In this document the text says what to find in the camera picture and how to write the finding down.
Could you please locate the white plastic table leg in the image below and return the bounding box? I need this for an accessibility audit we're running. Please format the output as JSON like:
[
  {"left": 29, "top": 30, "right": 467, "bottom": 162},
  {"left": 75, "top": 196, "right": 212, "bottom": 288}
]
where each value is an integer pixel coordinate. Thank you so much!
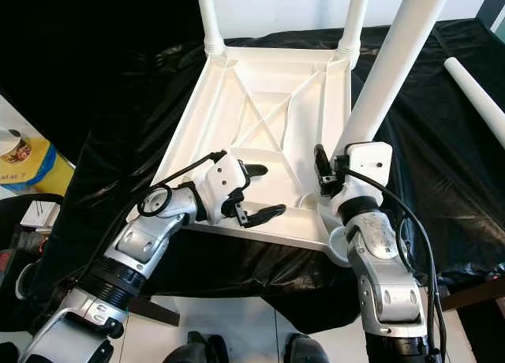
[
  {"left": 195, "top": 0, "right": 227, "bottom": 58},
  {"left": 331, "top": 0, "right": 455, "bottom": 160},
  {"left": 444, "top": 57, "right": 505, "bottom": 129},
  {"left": 335, "top": 0, "right": 372, "bottom": 62}
]

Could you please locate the black plastic table cover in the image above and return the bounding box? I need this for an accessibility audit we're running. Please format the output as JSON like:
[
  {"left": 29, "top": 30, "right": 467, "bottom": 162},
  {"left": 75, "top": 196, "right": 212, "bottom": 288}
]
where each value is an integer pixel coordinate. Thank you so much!
[{"left": 47, "top": 20, "right": 505, "bottom": 332}]

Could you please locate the black equipment bag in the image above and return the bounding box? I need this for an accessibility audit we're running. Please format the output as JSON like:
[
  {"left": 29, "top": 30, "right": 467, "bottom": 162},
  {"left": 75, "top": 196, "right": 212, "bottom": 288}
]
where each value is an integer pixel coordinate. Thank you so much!
[{"left": 0, "top": 193, "right": 68, "bottom": 332}]

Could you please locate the grey robot right leg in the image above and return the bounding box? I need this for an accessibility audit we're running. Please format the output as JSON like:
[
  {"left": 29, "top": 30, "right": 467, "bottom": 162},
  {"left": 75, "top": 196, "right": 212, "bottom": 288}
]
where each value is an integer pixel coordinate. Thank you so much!
[{"left": 284, "top": 333, "right": 332, "bottom": 363}]

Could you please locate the grey robot leg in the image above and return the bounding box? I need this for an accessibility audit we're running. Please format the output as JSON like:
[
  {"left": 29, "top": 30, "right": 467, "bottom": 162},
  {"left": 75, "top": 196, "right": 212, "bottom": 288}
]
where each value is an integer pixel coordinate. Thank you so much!
[
  {"left": 284, "top": 333, "right": 332, "bottom": 363},
  {"left": 166, "top": 331, "right": 226, "bottom": 363}
]

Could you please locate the brown wooden table beam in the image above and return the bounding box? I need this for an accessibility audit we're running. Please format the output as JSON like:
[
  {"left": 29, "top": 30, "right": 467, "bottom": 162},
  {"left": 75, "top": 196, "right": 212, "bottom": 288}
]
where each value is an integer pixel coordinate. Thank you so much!
[
  {"left": 438, "top": 280, "right": 505, "bottom": 312},
  {"left": 126, "top": 296, "right": 181, "bottom": 326}
]

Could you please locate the grey robot left leg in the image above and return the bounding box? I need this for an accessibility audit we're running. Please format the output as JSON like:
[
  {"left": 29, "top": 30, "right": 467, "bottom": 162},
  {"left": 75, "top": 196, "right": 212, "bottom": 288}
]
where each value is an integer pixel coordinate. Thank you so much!
[{"left": 166, "top": 331, "right": 226, "bottom": 363}]

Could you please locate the small white box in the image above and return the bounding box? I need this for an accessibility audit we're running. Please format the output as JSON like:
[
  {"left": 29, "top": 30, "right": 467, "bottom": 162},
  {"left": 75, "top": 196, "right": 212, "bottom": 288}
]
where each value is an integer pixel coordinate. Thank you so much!
[{"left": 22, "top": 201, "right": 58, "bottom": 226}]

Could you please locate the yellow and blue box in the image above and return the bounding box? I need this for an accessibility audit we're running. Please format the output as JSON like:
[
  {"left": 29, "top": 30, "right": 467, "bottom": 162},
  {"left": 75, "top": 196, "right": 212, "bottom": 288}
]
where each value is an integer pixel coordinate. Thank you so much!
[{"left": 0, "top": 136, "right": 65, "bottom": 196}]

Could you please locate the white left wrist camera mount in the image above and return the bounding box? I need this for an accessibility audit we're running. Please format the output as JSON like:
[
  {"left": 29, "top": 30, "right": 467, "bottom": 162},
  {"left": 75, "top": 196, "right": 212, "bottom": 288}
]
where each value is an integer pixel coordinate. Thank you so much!
[{"left": 193, "top": 152, "right": 249, "bottom": 220}]

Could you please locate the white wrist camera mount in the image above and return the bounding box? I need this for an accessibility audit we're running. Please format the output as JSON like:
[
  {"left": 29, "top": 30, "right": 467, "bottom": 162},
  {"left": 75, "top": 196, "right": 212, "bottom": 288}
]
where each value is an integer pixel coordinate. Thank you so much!
[
  {"left": 193, "top": 152, "right": 249, "bottom": 220},
  {"left": 331, "top": 141, "right": 394, "bottom": 210}
]

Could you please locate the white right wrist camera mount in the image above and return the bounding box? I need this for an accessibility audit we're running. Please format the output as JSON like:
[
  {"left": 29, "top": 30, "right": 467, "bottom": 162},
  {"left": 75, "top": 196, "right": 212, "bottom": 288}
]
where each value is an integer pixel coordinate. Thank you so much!
[{"left": 331, "top": 141, "right": 394, "bottom": 210}]

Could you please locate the white curved strap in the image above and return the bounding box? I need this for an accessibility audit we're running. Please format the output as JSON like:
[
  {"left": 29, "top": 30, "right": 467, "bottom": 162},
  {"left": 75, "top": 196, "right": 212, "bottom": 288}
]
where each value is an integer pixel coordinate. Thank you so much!
[{"left": 16, "top": 260, "right": 40, "bottom": 301}]

